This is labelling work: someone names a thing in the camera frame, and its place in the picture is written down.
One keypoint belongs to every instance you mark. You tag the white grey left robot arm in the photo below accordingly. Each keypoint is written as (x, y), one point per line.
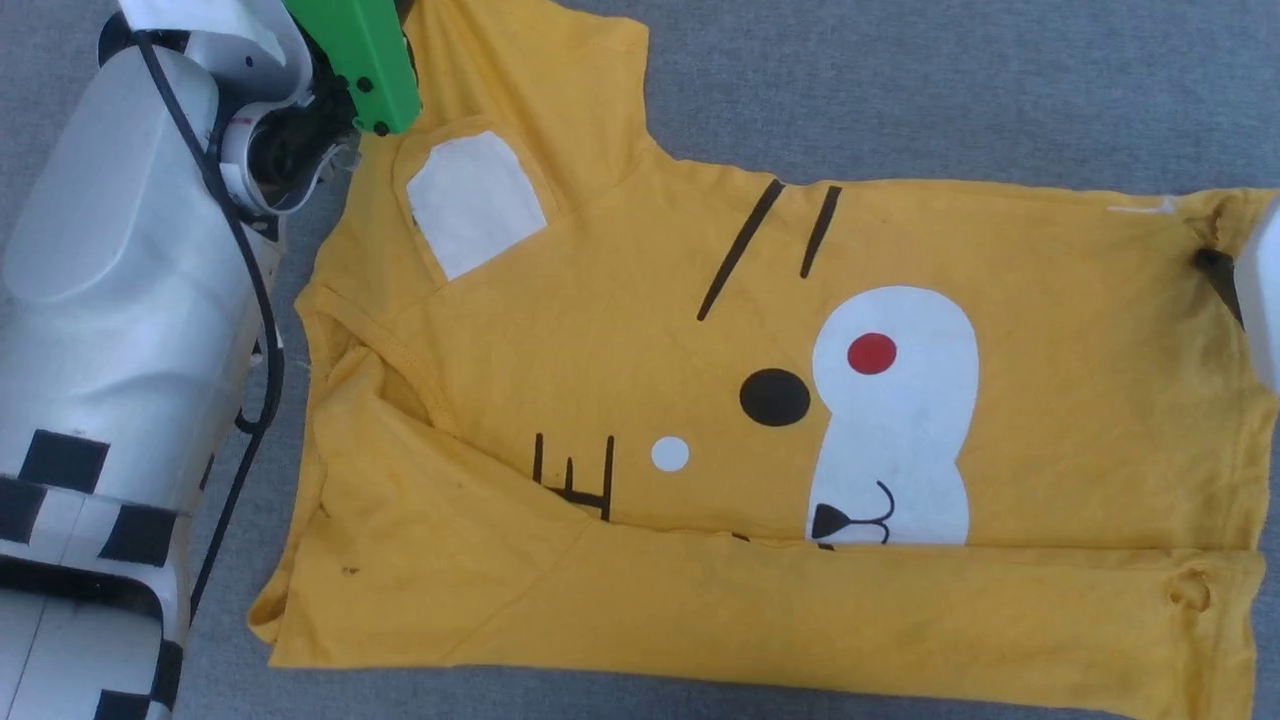
(110, 300)

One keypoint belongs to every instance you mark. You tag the yellow dog print t-shirt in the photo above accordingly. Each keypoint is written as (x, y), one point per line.
(650, 380)

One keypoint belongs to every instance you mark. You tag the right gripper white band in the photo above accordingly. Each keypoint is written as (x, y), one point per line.
(1265, 290)

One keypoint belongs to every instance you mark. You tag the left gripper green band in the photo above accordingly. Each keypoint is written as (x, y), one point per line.
(360, 60)

